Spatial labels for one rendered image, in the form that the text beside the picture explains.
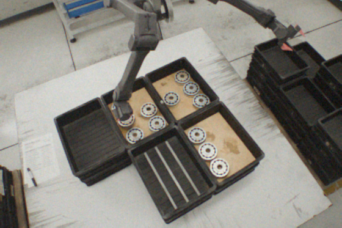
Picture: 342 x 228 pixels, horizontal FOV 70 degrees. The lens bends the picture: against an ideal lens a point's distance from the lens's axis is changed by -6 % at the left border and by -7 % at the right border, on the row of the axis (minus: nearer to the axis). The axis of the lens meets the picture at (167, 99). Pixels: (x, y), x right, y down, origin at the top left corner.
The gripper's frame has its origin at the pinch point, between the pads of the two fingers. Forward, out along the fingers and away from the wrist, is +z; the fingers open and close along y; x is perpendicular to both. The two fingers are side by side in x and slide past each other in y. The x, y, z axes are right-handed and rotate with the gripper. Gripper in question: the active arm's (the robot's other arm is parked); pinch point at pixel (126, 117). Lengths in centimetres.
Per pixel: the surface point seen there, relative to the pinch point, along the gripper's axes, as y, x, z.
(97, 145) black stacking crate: -21.5, -4.8, 5.6
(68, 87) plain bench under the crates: -27, 56, 21
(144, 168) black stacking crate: -3.3, -30.3, 5.1
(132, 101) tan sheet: 8.6, 12.1, 6.8
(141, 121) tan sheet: 7.5, -3.2, 6.2
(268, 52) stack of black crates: 138, 22, 44
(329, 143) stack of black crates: 116, -69, 36
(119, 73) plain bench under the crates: 11, 49, 21
